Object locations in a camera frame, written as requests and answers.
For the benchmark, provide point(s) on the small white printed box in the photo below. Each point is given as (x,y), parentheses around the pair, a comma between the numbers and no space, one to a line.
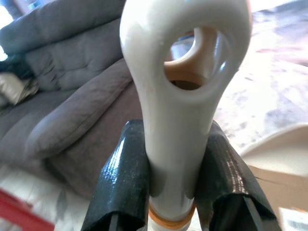
(296,220)

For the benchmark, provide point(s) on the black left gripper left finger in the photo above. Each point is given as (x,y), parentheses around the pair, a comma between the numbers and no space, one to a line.
(122,183)

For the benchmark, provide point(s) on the brown cardboard piece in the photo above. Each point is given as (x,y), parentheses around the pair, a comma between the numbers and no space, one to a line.
(281,190)

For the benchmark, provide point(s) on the silver grey cushion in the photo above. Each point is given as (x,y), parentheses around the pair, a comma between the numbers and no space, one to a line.
(14,89)

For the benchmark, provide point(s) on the red flat object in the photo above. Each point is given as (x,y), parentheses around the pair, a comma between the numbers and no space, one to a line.
(19,211)

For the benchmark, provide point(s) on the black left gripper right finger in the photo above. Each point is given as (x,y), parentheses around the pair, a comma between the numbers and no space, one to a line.
(228,183)

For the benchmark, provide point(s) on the grey fabric sofa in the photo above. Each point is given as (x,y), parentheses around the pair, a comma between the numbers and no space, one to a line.
(72,108)

